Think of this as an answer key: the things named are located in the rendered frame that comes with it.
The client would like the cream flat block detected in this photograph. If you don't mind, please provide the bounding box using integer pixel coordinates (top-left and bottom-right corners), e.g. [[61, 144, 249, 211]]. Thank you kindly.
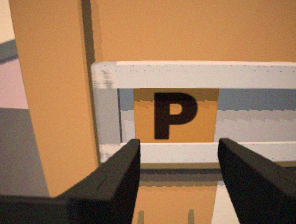
[[0, 0, 18, 60]]

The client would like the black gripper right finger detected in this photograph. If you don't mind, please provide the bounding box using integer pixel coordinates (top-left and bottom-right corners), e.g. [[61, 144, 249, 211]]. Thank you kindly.
[[217, 138, 296, 224]]

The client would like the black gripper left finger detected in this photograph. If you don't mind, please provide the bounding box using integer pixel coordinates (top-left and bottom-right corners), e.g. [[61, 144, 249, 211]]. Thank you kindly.
[[0, 139, 141, 224]]

